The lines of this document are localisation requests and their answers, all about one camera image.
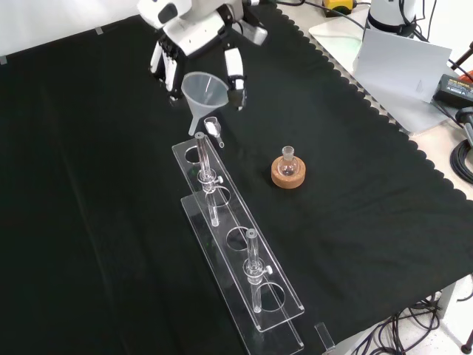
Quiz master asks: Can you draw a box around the clear plastic funnel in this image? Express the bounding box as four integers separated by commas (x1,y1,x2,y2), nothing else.
180,72,231,138

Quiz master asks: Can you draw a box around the yellow stop button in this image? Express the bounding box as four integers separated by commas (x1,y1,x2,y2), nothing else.
321,0,358,18

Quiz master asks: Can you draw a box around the black cloth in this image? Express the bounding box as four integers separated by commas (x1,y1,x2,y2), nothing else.
0,0,473,355

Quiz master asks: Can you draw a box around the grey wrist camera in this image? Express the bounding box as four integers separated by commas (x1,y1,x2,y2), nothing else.
239,21,269,46

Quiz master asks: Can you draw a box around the small clear plastic block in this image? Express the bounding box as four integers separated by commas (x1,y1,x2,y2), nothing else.
313,322,336,351

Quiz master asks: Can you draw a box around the black power adapter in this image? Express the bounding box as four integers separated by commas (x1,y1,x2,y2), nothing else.
432,73,473,109

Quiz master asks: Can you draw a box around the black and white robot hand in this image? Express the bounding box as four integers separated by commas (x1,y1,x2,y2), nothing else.
149,5,248,112

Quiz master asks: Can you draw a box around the black cable bundle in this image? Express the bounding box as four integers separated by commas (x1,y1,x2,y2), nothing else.
365,291,473,355

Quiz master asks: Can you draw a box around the grey base plate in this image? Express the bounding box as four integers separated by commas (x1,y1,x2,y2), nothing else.
308,16,460,135

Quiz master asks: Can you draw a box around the coiled black cable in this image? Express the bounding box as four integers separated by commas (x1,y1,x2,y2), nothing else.
449,138,473,183

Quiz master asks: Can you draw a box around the clear funnel stand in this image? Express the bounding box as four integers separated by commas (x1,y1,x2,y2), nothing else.
171,132,306,351

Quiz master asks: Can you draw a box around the clear round-bottom flask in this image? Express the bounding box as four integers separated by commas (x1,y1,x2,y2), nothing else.
277,146,299,178

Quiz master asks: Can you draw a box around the cork ring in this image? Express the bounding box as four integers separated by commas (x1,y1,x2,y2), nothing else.
270,157,307,189

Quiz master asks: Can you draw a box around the clear weighing funnel, white powder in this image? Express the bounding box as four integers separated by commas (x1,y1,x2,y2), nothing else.
203,117,225,148

